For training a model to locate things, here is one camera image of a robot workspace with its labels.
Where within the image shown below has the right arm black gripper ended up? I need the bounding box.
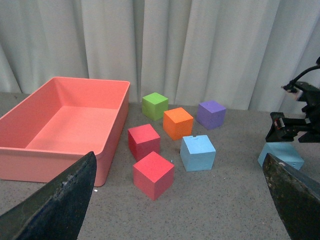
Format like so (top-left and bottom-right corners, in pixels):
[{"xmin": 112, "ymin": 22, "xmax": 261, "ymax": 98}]
[{"xmin": 265, "ymin": 82, "xmax": 320, "ymax": 143}]

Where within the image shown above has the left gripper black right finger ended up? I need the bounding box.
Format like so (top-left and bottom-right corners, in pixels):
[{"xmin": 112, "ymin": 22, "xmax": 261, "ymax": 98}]
[{"xmin": 263, "ymin": 153, "xmax": 320, "ymax": 240}]

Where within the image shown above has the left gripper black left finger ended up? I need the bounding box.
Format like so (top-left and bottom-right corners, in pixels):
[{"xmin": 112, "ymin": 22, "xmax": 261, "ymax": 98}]
[{"xmin": 0, "ymin": 151, "xmax": 97, "ymax": 240}]

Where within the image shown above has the light blue foam cube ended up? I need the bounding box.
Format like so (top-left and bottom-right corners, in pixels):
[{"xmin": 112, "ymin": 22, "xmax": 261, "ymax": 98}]
[{"xmin": 257, "ymin": 142, "xmax": 305, "ymax": 170}]

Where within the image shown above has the notched light blue cube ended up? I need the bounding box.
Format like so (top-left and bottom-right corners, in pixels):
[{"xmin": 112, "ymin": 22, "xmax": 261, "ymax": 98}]
[{"xmin": 180, "ymin": 135, "xmax": 216, "ymax": 172}]

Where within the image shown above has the far purple foam cube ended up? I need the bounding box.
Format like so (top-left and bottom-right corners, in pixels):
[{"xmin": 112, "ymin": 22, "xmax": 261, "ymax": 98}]
[{"xmin": 196, "ymin": 100, "xmax": 226, "ymax": 130}]

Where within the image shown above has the grey pleated curtain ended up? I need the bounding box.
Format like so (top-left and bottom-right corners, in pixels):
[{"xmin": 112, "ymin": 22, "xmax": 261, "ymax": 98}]
[{"xmin": 0, "ymin": 0, "xmax": 320, "ymax": 113}]

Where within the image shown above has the salmon pink plastic bin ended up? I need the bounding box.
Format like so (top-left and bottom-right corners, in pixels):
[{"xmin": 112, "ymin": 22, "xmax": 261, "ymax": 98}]
[{"xmin": 0, "ymin": 77, "xmax": 130, "ymax": 187}]

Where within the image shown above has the front red foam cube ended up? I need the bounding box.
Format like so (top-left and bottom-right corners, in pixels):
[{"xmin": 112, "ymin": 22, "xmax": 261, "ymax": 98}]
[{"xmin": 132, "ymin": 151, "xmax": 175, "ymax": 201}]

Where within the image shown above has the red foam cube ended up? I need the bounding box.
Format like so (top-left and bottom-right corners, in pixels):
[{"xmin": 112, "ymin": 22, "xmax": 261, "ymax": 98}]
[
  {"xmin": 132, "ymin": 151, "xmax": 175, "ymax": 201},
  {"xmin": 127, "ymin": 124, "xmax": 161, "ymax": 162}
]

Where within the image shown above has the large orange foam cube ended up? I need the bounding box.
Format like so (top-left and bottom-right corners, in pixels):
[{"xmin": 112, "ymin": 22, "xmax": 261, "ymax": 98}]
[{"xmin": 163, "ymin": 107, "xmax": 194, "ymax": 141}]

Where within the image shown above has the back red foam cube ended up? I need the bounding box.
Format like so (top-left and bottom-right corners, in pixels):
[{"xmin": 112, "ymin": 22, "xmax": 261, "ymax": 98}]
[{"xmin": 127, "ymin": 124, "xmax": 161, "ymax": 162}]

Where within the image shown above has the green foam cube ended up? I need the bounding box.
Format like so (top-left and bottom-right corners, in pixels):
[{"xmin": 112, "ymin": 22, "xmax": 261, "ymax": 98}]
[{"xmin": 142, "ymin": 92, "xmax": 169, "ymax": 121}]

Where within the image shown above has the black camera cable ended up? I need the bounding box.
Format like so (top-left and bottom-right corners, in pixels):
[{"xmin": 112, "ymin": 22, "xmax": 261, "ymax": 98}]
[{"xmin": 281, "ymin": 56, "xmax": 320, "ymax": 92}]

